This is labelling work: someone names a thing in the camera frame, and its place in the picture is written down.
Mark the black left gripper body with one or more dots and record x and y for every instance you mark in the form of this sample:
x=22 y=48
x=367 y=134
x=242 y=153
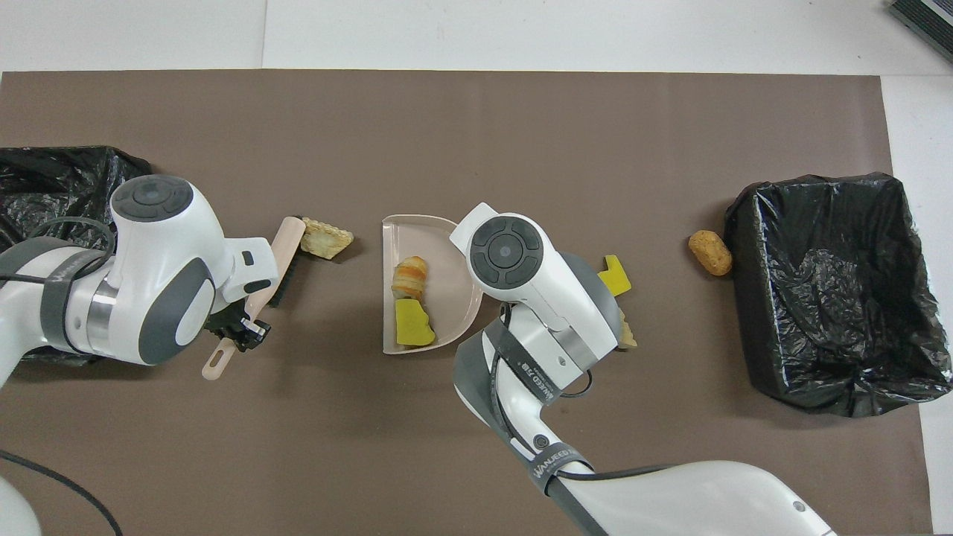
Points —
x=234 y=307

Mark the pink hand brush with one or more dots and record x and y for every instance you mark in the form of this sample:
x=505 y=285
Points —
x=287 y=238

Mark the tan rock-like chunk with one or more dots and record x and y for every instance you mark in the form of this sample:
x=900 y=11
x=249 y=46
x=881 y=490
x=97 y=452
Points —
x=326 y=240

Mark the yellow sponge wedge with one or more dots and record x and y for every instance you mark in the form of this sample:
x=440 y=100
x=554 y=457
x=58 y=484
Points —
x=413 y=324

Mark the orange striped croissant piece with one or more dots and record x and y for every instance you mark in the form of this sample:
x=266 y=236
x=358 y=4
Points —
x=410 y=279

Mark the pink plastic dustpan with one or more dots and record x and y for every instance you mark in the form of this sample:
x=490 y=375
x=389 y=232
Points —
x=439 y=246

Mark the notched yellow sponge piece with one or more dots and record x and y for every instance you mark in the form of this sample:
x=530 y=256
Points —
x=616 y=281

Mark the pale beige rock-like chunk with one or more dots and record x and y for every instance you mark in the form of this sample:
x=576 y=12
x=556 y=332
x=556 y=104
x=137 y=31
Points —
x=630 y=339

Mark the brown oval bread piece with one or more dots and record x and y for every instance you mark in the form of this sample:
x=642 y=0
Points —
x=709 y=253

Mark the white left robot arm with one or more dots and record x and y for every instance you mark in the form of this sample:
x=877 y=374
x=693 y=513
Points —
x=164 y=246

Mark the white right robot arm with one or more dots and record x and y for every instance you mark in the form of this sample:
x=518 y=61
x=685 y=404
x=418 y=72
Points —
x=566 y=313

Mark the bin wrapped in black bag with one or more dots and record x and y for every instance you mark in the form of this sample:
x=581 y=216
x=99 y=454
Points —
x=45 y=186

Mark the open bin with black bag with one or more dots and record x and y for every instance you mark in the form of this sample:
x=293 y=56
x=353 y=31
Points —
x=834 y=313

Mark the brown table mat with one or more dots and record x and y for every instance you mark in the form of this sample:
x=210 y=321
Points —
x=447 y=134

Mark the dark ribbed panel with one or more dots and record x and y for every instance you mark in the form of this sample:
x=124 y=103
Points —
x=931 y=18

